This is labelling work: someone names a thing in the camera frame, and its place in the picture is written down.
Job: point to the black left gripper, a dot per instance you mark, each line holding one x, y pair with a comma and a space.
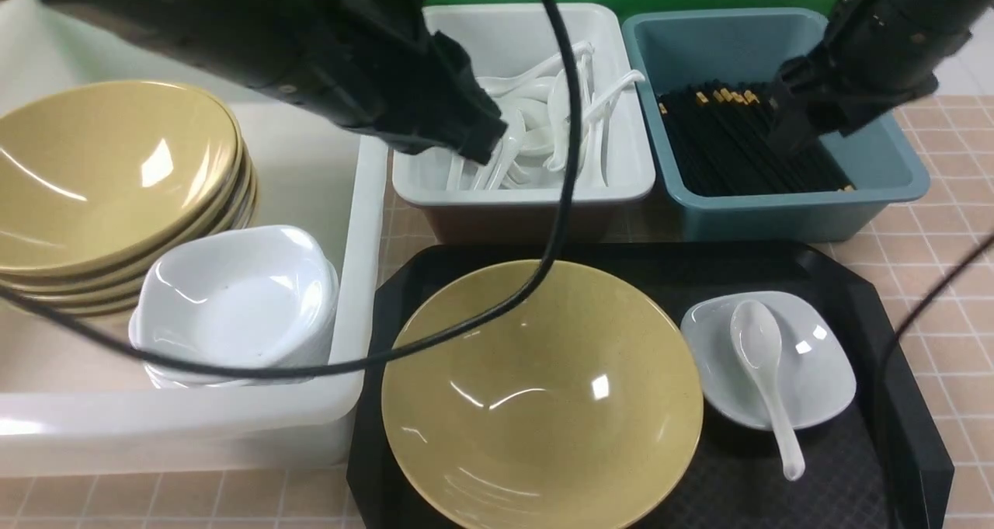
386, 74

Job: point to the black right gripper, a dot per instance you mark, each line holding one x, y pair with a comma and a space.
874, 56

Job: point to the yellow noodle bowl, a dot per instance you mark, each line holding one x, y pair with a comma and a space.
579, 408

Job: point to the top stacked yellow bowl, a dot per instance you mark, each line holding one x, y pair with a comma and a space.
96, 173

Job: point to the white spoon bin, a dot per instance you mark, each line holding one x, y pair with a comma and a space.
505, 40

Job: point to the pile of black chopsticks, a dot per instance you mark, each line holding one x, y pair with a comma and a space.
718, 134

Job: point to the teal chopstick bin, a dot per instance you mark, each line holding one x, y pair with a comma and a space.
678, 49

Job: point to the top stacked white dish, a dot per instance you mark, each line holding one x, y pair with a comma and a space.
195, 268

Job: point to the lower stacked white dishes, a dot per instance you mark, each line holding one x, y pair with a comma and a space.
274, 321

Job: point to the white soup spoon on dish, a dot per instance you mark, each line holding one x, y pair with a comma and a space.
758, 345

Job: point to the lower stacked yellow bowls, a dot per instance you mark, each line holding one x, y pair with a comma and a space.
114, 289

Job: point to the white square dish on tray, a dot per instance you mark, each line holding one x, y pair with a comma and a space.
816, 380

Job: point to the large white plastic tub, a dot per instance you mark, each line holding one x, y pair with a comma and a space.
70, 408

